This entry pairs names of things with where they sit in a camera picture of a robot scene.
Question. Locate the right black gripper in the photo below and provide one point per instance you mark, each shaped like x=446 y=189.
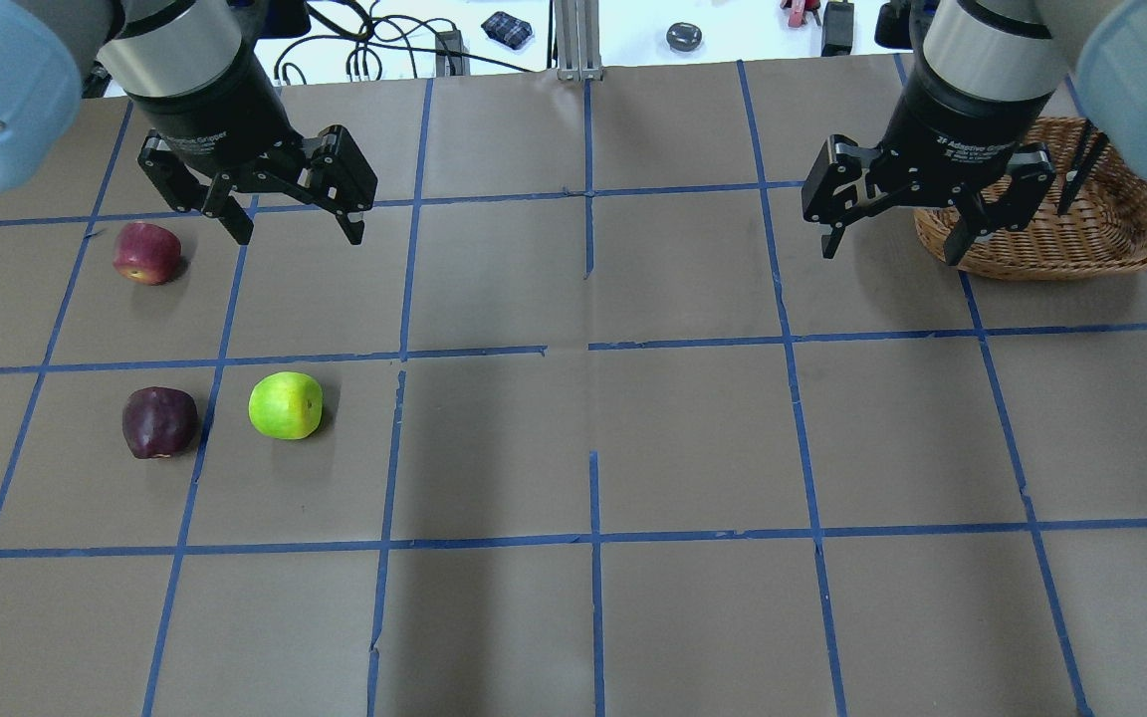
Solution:
x=964 y=121

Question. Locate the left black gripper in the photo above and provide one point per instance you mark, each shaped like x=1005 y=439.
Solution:
x=210 y=112

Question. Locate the green apple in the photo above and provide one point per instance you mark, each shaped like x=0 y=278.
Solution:
x=286 y=405

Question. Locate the dark red apple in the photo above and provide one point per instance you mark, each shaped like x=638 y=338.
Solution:
x=159 y=422

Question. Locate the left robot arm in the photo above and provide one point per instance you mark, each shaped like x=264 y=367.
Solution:
x=150 y=48

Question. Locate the wicker basket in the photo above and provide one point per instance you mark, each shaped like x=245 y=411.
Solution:
x=1103 y=232

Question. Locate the grey round object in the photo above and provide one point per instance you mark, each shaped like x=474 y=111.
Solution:
x=684 y=37

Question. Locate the dark blue pouch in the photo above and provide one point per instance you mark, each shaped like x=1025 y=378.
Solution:
x=507 y=30

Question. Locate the aluminium frame post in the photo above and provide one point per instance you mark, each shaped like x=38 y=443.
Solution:
x=577 y=41

